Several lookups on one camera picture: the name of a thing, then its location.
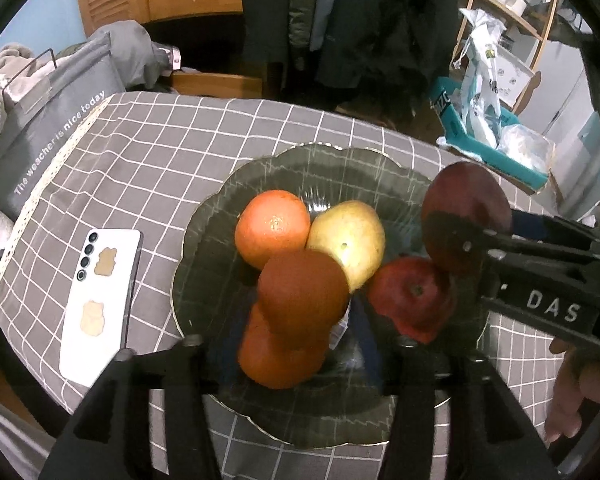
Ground large red apple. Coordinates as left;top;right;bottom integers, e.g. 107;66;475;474
367;256;456;343

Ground grey storage bag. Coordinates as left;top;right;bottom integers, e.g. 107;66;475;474
0;35;118;221

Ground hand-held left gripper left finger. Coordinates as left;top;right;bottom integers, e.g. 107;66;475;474
37;335;226;480

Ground white smartphone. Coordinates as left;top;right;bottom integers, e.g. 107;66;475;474
59;228;144;388

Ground white patterned box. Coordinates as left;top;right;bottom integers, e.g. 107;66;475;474
500;35;536;111

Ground dark red apple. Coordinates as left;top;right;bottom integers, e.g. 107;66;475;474
421;161;513;275

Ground black coat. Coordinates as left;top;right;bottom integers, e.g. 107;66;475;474
241;0;460;103

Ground teal cardboard box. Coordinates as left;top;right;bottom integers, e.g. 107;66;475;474
427;77;551;193

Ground orange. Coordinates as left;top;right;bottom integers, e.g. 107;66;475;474
256;250;351;351
236;304;328;390
234;190;312;271

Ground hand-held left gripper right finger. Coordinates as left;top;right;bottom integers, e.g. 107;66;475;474
350;292;556;480

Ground grey jacket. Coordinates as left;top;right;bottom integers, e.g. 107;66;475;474
87;20;183;93

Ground wooden shelf rack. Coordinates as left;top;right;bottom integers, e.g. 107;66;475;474
452;0;561;111

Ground clear plastic bags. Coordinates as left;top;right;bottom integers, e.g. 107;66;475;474
497;124;556;171

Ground grey checked tablecloth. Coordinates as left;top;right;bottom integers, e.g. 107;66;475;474
0;91;596;480

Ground dark glass plate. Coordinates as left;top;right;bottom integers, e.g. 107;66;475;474
171;142;477;451

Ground yellow pear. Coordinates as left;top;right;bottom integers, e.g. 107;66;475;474
306;200;386;295

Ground person's right hand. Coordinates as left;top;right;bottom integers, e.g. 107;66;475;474
545;337;600;444

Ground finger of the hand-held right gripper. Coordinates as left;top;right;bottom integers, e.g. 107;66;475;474
420;212;600;273
510;209;600;252

